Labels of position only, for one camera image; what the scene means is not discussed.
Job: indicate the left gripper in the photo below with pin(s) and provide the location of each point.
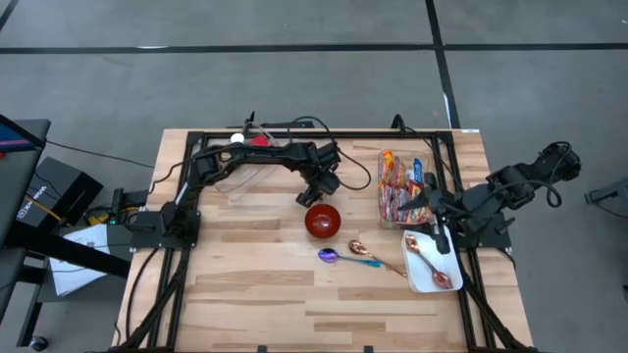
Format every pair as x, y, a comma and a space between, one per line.
321, 169

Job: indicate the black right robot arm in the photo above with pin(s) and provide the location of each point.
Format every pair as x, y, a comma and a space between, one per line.
515, 186

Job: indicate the blue noodle packet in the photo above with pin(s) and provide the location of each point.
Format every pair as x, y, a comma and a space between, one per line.
418, 171

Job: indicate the white plastic tray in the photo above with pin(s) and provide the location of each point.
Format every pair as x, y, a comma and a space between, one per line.
422, 274

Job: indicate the clear plastic bin with sticker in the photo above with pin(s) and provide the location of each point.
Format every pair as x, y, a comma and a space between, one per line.
245, 179

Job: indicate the black equipment box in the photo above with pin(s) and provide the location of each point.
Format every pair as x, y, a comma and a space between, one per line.
59, 186

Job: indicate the black caster wheel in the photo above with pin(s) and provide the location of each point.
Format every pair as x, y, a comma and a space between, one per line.
38, 343

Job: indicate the blue screen laptop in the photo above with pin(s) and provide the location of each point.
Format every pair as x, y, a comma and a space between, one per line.
10, 133

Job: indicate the black desk stand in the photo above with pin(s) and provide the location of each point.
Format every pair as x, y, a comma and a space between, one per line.
19, 196

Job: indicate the red grey spice box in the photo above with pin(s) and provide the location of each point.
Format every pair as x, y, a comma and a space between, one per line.
259, 141

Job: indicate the grey floor stand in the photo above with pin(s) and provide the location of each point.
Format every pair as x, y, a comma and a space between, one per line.
608, 193

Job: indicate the white-lidded spice jar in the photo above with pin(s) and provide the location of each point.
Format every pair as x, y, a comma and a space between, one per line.
237, 138

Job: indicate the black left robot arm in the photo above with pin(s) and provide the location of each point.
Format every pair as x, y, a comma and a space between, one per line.
235, 152

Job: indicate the copper spoon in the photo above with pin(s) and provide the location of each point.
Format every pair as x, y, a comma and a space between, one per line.
357, 246
427, 262

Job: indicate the orange noodle packet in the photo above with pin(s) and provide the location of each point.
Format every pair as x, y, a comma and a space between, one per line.
387, 164

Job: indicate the red yellow noodle packet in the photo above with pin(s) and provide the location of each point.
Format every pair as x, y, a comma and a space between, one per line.
387, 203

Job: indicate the white paper sheet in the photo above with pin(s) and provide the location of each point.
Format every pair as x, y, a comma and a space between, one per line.
73, 265

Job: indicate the black aluminium table frame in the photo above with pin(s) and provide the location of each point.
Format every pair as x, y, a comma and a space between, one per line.
392, 134

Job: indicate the red bowl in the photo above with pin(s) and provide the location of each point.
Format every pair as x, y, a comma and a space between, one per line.
323, 220

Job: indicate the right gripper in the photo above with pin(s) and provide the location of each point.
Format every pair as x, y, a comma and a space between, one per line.
441, 206

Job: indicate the black mount bar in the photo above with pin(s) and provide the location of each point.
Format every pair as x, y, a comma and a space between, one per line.
275, 124

